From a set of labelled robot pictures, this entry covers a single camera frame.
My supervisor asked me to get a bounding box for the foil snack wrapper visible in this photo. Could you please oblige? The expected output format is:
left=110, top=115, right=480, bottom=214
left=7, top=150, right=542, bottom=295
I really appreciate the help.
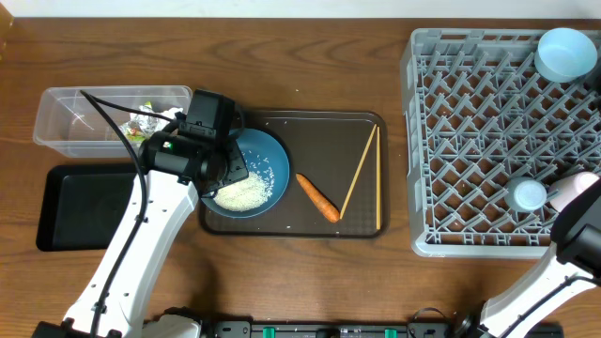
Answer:
left=119, top=101, right=184, bottom=145

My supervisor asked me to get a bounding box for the light blue plastic cup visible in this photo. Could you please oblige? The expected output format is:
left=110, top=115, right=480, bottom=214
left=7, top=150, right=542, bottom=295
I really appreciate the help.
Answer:
left=504, top=177, right=547, bottom=212

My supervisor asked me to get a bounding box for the pink plastic cup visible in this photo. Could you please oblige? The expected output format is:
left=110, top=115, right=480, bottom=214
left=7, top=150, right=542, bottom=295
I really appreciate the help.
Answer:
left=549, top=172, right=599, bottom=212

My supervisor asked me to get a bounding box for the light blue bowl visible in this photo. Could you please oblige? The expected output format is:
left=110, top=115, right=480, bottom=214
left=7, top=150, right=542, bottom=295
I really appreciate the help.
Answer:
left=534, top=28, right=598, bottom=83

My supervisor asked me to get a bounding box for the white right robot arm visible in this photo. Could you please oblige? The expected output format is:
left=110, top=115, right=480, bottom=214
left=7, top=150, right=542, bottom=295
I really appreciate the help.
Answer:
left=478, top=182, right=600, bottom=338

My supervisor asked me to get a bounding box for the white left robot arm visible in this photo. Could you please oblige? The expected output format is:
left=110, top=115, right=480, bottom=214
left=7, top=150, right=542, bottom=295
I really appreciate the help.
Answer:
left=34, top=122, right=248, bottom=337

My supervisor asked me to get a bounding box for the grey dishwasher rack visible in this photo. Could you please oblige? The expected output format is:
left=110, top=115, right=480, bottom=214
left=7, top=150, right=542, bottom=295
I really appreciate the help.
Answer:
left=400, top=28, right=600, bottom=259

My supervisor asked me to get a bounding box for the dark blue plate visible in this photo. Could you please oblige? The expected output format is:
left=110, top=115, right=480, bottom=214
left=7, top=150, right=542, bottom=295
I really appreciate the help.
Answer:
left=202, top=129, right=290, bottom=219

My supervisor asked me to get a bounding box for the pile of white rice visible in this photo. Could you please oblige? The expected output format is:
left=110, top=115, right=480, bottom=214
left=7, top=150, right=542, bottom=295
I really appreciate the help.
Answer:
left=214, top=157, right=275, bottom=212

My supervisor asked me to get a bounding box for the dark brown serving tray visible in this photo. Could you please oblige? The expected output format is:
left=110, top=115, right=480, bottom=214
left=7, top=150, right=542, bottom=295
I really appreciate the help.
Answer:
left=198, top=110, right=390, bottom=238

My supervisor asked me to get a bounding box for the black plastic tray bin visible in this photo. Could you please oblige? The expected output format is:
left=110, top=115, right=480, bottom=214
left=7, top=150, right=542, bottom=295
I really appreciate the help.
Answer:
left=36, top=163, right=136, bottom=252

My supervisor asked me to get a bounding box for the orange carrot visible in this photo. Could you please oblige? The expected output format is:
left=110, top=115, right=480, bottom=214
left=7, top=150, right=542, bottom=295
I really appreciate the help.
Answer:
left=296, top=174, right=340, bottom=223

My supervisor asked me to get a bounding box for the wooden chopstick left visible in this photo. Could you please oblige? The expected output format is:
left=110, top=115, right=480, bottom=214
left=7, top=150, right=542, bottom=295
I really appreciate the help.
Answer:
left=340, top=124, right=378, bottom=220

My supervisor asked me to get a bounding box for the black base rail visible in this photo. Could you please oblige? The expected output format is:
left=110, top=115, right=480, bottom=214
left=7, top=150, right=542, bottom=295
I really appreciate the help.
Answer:
left=145, top=307, right=564, bottom=338

